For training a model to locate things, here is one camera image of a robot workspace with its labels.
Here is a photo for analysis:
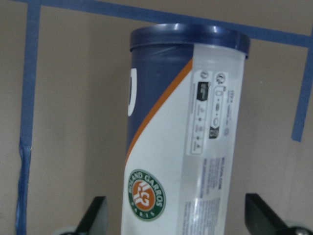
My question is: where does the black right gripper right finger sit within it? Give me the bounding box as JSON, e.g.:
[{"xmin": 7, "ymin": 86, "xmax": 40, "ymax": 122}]
[{"xmin": 245, "ymin": 193, "xmax": 313, "ymax": 235}]

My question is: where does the tennis ball can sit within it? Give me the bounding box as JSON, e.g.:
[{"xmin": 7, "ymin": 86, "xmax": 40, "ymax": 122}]
[{"xmin": 121, "ymin": 23, "xmax": 250, "ymax": 235}]

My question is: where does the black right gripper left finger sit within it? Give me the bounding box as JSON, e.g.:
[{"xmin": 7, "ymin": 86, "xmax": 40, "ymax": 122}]
[{"xmin": 56, "ymin": 196, "xmax": 107, "ymax": 235}]

